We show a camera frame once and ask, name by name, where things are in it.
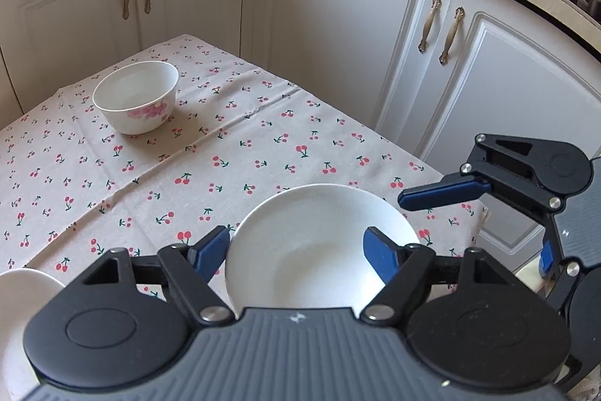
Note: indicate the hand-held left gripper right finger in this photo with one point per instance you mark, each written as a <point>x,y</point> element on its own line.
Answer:
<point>380,253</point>

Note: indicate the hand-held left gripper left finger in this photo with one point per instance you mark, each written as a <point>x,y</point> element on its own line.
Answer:
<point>211,248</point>

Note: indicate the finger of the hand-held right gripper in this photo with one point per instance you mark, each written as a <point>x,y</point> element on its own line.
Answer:
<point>545,260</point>
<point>441,193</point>

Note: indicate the white pink-flower bowl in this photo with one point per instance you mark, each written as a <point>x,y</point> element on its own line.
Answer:
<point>136,109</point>
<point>305,250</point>

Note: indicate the plain white plate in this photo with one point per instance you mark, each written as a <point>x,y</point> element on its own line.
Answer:
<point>14,326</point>

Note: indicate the cherry-print tablecloth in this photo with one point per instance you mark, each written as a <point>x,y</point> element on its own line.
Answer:
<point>234,138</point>

